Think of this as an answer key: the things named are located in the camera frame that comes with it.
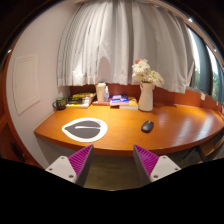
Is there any blue book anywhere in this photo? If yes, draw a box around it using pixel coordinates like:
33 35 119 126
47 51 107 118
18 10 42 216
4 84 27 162
110 94 129 106

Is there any dark green mug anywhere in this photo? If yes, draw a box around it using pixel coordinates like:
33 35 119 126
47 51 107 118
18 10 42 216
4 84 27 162
52 97 66 110

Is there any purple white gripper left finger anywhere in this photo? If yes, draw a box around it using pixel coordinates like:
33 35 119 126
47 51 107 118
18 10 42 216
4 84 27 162
46 145 94 187

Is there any white cylindrical container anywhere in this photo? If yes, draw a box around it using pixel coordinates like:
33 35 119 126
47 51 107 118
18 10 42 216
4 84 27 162
96 83 106 101

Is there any window with dark frame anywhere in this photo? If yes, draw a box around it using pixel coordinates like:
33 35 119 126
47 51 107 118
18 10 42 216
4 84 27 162
188 29 224 103

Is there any white pink flower bouquet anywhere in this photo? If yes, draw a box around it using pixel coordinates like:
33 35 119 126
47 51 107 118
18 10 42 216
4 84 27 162
132 59 164 87

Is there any stack of books left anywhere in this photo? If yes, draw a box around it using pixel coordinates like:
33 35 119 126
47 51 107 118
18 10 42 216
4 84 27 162
66 92 96 108

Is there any red flat book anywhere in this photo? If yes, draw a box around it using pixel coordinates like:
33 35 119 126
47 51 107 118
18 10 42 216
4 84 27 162
92 101 110 106

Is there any white curtain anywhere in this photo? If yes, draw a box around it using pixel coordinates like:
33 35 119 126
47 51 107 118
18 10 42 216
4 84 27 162
57 0 194 93

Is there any grey leaf-shaped mouse pad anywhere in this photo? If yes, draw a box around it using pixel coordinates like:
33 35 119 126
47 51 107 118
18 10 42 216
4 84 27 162
62 118 108 143

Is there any yellow white book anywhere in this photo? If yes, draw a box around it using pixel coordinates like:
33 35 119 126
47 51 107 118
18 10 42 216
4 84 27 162
119 98 138 110

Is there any black computer mouse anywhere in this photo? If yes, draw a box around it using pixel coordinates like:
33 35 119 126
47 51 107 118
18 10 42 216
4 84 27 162
141 121 154 133

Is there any white ceramic vase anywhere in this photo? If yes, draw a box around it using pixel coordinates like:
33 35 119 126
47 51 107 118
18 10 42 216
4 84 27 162
138 83 153 112

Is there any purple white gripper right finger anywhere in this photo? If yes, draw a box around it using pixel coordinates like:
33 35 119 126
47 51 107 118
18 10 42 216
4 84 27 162
133 145 180 186

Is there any small clear bottle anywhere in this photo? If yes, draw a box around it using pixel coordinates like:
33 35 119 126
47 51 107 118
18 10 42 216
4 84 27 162
104 86 109 102

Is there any white wall panel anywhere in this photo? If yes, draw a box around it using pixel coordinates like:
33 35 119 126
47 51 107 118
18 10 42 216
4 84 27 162
13 54 40 115

